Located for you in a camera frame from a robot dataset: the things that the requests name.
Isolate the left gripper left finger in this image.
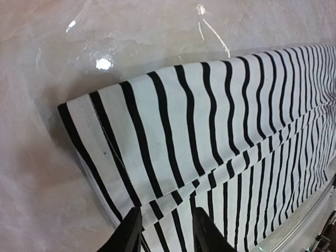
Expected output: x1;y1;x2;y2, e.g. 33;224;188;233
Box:
98;207;142;252

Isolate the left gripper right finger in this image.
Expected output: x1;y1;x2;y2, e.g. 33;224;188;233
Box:
193;207;237;252

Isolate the black white striped garment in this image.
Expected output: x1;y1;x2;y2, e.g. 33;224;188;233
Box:
58;45;335;251

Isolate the aluminium front rail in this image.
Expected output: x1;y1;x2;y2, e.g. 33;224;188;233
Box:
252;178;335;251

